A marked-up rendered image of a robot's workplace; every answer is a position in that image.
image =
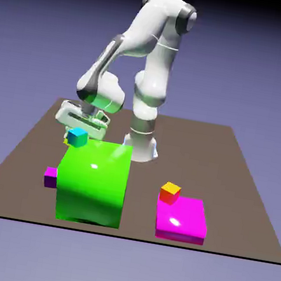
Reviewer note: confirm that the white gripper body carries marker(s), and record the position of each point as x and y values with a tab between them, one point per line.
77	119

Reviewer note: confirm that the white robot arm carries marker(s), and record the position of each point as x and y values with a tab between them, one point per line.
156	63

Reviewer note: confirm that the small cyan cube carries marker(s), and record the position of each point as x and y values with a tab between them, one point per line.
77	137

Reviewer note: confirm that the small yellow cube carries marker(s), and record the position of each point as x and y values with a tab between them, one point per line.
65	141

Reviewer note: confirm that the small purple cube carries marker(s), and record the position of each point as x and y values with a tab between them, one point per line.
50	177

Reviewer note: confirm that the small orange cube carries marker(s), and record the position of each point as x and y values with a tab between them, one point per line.
170	193

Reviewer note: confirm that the large green box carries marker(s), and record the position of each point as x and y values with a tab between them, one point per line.
92	181

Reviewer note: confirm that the large magenta box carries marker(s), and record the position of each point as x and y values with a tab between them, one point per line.
181	218

